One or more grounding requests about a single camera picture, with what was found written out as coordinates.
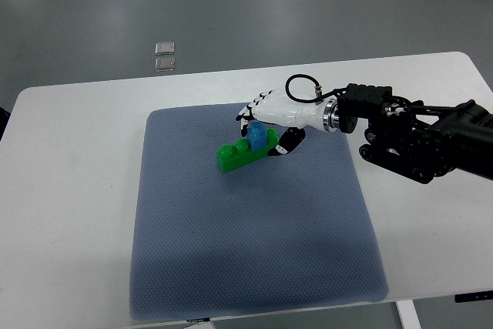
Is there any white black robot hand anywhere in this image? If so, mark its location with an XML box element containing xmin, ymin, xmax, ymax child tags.
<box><xmin>236</xmin><ymin>89</ymin><xmax>339</xmax><ymax>156</ymax></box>

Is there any blue toy block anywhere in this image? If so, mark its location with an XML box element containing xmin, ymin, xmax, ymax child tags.
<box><xmin>246</xmin><ymin>121</ymin><xmax>268</xmax><ymax>152</ymax></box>

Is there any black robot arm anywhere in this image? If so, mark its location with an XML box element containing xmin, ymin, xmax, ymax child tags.
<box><xmin>337</xmin><ymin>84</ymin><xmax>492</xmax><ymax>184</ymax></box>

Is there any green four-stud toy block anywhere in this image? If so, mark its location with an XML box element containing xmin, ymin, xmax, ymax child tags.
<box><xmin>216</xmin><ymin>128</ymin><xmax>279</xmax><ymax>173</ymax></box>

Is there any upper metal floor plate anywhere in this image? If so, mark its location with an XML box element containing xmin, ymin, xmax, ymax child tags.
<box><xmin>154</xmin><ymin>41</ymin><xmax>175</xmax><ymax>55</ymax></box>

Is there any blue-grey mesh mat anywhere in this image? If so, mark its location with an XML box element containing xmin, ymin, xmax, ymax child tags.
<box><xmin>129</xmin><ymin>104</ymin><xmax>388</xmax><ymax>321</ymax></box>

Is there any white table leg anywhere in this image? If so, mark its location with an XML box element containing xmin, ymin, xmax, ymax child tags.
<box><xmin>395</xmin><ymin>300</ymin><xmax>421</xmax><ymax>329</ymax></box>

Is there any black object at left edge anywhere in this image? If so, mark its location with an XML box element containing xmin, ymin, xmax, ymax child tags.
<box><xmin>0</xmin><ymin>107</ymin><xmax>11</xmax><ymax>139</ymax></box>

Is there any black table control panel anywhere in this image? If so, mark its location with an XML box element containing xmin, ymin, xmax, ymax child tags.
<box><xmin>454</xmin><ymin>290</ymin><xmax>493</xmax><ymax>303</ymax></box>

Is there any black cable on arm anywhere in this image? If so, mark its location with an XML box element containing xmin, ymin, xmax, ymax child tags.
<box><xmin>285</xmin><ymin>74</ymin><xmax>347</xmax><ymax>105</ymax></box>

